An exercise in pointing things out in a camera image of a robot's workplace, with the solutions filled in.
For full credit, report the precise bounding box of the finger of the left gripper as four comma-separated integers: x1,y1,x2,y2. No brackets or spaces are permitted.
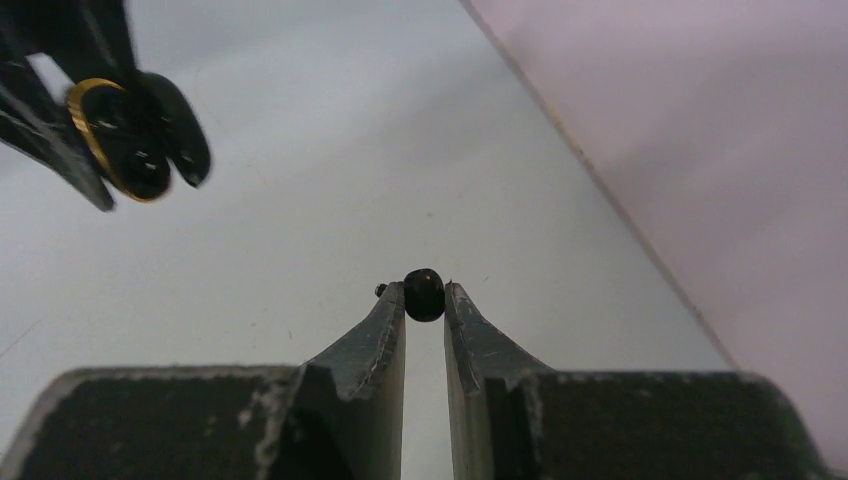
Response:
1,1,143,90
1,57,115,212

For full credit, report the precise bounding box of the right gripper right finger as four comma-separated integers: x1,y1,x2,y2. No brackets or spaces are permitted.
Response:
445,282,831,479

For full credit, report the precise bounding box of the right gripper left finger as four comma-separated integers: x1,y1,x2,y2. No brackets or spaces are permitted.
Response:
1,282,405,479

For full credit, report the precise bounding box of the black earbud charging case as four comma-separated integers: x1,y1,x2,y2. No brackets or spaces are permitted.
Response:
66,72,212,203

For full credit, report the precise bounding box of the black earbud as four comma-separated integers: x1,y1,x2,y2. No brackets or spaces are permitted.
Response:
370,268,446,323

